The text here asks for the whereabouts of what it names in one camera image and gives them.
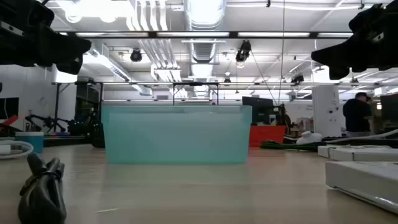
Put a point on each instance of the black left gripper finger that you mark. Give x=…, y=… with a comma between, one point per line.
x=71, y=67
x=68, y=48

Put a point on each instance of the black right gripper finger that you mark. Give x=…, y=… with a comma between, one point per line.
x=339, y=74
x=339, y=54

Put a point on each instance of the blue white power adapter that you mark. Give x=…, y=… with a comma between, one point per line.
x=29, y=142

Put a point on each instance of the translucent teal plastic bin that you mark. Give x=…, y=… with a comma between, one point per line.
x=177, y=137

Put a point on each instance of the black background robot arm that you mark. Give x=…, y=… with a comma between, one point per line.
x=48, y=120

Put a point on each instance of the black ceiling spotlight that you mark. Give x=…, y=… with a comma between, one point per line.
x=243, y=51
x=136, y=56
x=297, y=78

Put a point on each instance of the person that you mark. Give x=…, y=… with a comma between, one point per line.
x=356, y=115

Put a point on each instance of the black monitor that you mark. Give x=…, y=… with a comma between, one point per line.
x=390, y=107
x=258, y=109

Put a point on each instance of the red background object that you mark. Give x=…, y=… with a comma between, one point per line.
x=9, y=121

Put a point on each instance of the white canister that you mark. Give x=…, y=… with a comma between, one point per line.
x=272, y=119

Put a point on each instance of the red plastic mesh basket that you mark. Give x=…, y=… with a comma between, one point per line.
x=267, y=136

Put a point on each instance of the black wall screen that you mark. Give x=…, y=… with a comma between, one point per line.
x=9, y=108

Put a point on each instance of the white round inline switch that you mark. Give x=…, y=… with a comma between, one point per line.
x=309, y=138

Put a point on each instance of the silver ceiling air duct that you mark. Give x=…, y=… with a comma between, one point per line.
x=203, y=15

